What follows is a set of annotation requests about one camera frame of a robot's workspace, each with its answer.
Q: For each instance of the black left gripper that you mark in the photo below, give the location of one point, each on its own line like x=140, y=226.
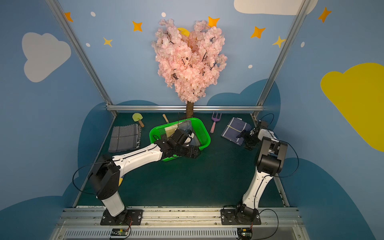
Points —
x=186, y=150

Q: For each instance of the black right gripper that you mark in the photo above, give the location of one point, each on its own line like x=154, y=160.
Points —
x=247, y=141

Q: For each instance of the navy blue pillowcase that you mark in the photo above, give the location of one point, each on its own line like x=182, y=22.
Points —
x=233, y=130

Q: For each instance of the beige and blue pillowcase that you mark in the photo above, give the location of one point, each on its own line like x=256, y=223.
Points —
x=187, y=127

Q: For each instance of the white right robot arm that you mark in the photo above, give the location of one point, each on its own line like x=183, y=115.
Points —
x=269, y=162

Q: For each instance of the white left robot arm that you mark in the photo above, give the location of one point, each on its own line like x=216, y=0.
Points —
x=106, y=173

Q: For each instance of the green plastic basket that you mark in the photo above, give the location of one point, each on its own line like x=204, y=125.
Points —
x=199, y=135

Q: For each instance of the grey striped folded cloth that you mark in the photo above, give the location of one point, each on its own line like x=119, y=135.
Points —
x=125, y=138

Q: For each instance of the purple toy rake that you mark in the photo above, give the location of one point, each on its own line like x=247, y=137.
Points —
x=216, y=117

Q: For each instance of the green toy shovel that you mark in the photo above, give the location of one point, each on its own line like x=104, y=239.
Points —
x=137, y=117

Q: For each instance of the pink blossom artificial tree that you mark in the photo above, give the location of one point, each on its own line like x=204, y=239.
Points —
x=190, y=62

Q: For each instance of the right circuit board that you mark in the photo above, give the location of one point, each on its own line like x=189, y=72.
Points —
x=244, y=234

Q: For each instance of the circuit board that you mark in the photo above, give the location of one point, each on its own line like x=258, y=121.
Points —
x=244, y=234
x=119, y=233

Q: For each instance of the left circuit board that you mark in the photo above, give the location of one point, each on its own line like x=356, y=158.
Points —
x=119, y=233

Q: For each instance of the wooden handle tool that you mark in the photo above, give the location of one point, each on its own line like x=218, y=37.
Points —
x=166, y=119

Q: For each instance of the aluminium frame back bar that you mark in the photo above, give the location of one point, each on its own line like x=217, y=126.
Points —
x=184, y=108

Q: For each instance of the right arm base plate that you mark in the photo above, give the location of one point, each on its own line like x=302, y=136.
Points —
x=229, y=216

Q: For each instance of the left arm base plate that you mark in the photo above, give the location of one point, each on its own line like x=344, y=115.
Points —
x=125, y=218

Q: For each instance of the aluminium frame right post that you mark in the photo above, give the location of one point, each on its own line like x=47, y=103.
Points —
x=291, y=36

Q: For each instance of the aluminium frame post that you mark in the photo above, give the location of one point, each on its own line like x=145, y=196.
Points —
x=59, y=14
x=291, y=36

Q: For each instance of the aluminium frame left post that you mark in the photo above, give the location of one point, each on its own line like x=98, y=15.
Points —
x=59, y=14

